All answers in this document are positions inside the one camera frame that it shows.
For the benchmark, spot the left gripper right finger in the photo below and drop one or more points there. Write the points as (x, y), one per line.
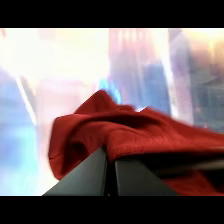
(140, 180)

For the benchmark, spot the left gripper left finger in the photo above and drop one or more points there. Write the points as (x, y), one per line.
(86, 176)

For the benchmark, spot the red garment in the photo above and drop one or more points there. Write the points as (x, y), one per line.
(140, 133)

